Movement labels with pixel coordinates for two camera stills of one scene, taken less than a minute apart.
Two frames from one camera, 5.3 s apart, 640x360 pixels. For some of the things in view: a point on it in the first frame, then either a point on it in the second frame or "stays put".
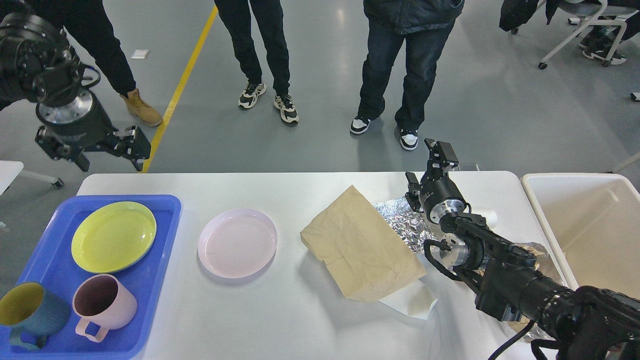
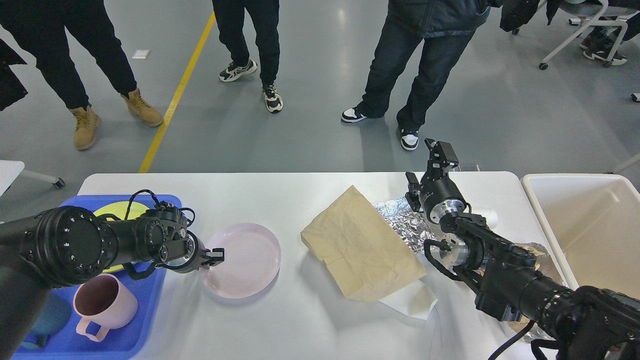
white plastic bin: [593, 219] stays put
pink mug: [101, 300] stays put
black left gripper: [66, 127] -> [217, 255]
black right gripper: [438, 196] stays put
